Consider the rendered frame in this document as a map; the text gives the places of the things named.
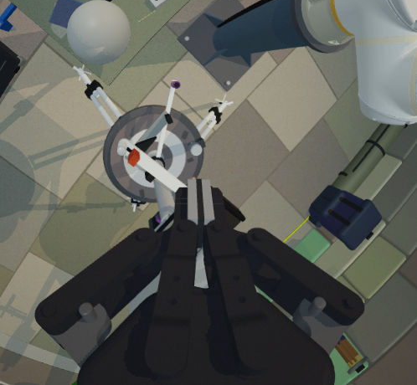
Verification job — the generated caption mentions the black box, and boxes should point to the black box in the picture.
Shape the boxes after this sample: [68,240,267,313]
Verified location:
[0,40,23,99]

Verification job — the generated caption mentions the dark blue square pad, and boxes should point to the dark blue square pad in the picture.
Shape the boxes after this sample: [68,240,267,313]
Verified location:
[49,0,85,30]

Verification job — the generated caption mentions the blue bracket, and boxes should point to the blue bracket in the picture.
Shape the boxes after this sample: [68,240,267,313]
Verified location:
[0,2,18,32]

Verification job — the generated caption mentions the olive green rolled tube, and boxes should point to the olive green rolled tube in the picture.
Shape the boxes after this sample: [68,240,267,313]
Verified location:
[331,123,409,194]

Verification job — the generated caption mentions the pale grey sphere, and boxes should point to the pale grey sphere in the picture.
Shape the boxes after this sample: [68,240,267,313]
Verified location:
[66,0,132,65]

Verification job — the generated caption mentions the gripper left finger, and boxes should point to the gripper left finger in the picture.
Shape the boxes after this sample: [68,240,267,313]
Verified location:
[33,178,204,375]

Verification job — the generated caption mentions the white clamp bar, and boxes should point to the white clamp bar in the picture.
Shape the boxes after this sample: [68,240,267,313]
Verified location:
[125,143,189,194]

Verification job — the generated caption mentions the yellow cable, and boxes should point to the yellow cable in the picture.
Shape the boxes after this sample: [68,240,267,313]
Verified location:
[282,215,311,244]

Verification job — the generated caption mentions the light green tray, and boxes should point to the light green tray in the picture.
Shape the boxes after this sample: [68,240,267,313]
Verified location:
[292,228,332,264]

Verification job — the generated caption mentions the white pan handle purple tip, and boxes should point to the white pan handle purple tip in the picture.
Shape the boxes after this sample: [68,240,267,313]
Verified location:
[155,80,182,162]

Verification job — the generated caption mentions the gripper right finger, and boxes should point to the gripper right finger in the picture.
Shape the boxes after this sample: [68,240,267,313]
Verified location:
[199,178,365,375]

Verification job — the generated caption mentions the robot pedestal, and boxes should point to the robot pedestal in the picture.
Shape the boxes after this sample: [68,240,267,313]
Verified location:
[177,0,316,92]

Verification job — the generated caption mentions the grey round tripod head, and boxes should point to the grey round tripod head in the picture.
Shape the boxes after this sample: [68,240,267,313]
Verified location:
[102,105,206,203]

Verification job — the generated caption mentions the green mat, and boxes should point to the green mat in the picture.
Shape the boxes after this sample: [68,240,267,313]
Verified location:
[0,0,217,87]

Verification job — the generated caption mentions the white tripod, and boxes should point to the white tripod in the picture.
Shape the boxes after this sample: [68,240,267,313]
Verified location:
[73,64,234,213]

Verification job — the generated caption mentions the navy blue bag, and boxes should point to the navy blue bag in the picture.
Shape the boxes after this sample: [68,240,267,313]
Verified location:
[307,185,383,251]

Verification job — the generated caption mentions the white cylinder purple ring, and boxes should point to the white cylinder purple ring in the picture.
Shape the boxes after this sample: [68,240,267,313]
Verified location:
[148,179,178,234]

